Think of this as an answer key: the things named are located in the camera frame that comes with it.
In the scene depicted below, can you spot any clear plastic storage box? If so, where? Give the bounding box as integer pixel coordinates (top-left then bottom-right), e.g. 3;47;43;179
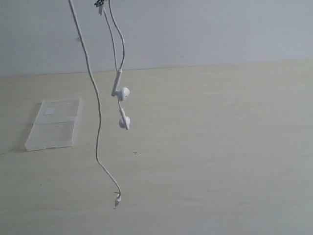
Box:
25;97;82;151

